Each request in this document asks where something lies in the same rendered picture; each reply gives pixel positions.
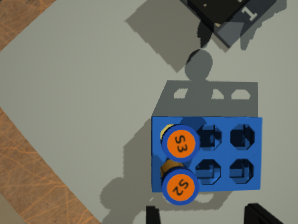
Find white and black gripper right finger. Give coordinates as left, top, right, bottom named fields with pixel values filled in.
left=244, top=203, right=283, bottom=224

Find blue tube rack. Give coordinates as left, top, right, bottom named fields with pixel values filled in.
left=151, top=116, right=262, bottom=192

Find grey bench mat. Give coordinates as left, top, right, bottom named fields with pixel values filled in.
left=0, top=0, right=298, bottom=224

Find dark grey flat base plate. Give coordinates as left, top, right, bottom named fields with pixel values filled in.
left=180, top=0, right=276, bottom=49

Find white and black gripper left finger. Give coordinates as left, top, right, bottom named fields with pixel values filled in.
left=146, top=206, right=161, bottom=224

